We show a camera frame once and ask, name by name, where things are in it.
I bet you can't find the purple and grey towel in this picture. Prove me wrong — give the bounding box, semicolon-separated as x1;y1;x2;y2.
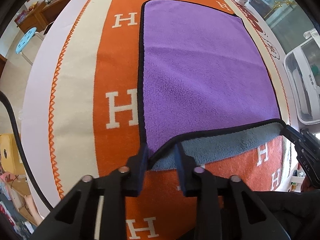
137;0;284;171

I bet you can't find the white countertop appliance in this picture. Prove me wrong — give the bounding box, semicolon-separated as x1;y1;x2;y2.
283;28;320;125

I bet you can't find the orange H-pattern table runner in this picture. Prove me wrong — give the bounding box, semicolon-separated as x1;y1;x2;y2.
49;0;284;239

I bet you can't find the yellow plastic stool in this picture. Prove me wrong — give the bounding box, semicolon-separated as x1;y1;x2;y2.
0;133;25;175

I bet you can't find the blue round plastic stool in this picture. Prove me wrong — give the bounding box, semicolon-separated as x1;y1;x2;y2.
15;27;44;66

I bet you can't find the wooden TV cabinet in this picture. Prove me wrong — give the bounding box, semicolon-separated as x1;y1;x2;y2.
14;0;71;33

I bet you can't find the black cable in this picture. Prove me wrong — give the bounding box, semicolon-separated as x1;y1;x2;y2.
0;90;54;213

